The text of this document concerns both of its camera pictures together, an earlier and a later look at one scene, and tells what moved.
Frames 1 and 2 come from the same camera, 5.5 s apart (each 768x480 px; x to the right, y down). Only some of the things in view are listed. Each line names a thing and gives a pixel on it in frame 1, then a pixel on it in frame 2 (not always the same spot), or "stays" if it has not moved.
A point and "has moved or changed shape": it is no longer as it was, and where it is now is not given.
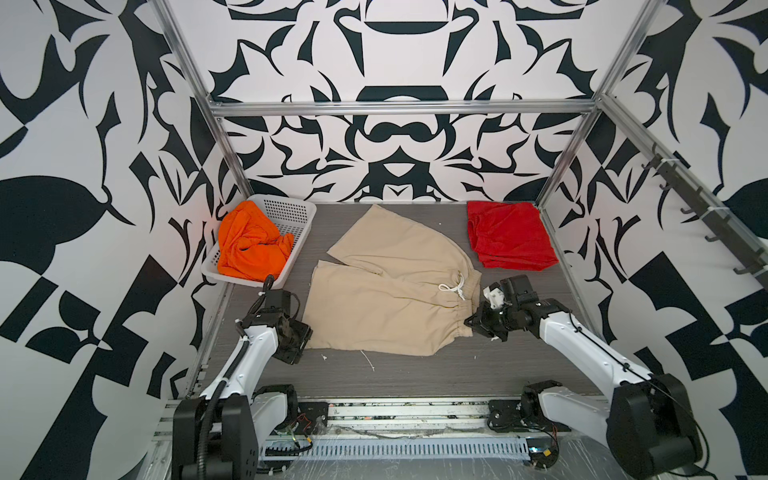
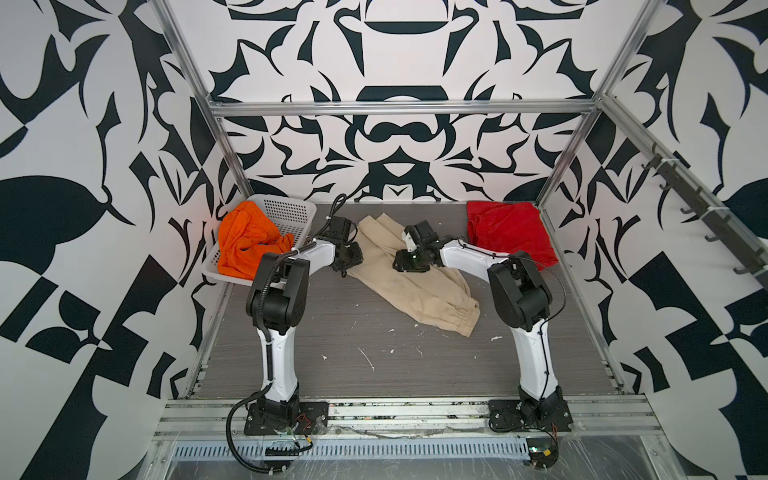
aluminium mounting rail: x=374 y=414 stays
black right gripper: x=481 y=323 -> x=403 y=261
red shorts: x=510 y=235 stays
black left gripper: x=291 y=354 -> x=359 y=257
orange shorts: x=250 y=245 stays
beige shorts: x=404 y=293 has moved or changed shape
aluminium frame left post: x=163 y=13 stays
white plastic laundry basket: x=290 y=216 stays
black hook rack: x=704 y=204 stays
